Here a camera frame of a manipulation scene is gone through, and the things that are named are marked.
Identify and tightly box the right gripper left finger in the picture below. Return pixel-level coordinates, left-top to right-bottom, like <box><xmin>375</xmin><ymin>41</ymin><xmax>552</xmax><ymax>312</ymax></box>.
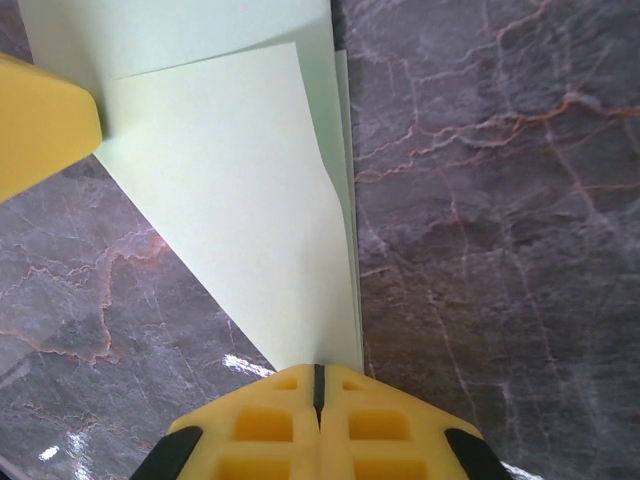
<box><xmin>132</xmin><ymin>363</ymin><xmax>321</xmax><ymax>480</ymax></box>

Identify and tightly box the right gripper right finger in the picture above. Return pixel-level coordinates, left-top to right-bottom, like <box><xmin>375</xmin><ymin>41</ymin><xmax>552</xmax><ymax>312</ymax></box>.
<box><xmin>318</xmin><ymin>363</ymin><xmax>516</xmax><ymax>480</ymax></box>

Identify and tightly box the light green paper sheet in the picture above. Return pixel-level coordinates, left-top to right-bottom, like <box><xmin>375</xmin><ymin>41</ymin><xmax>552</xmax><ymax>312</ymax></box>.
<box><xmin>17</xmin><ymin>0</ymin><xmax>366</xmax><ymax>374</ymax></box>

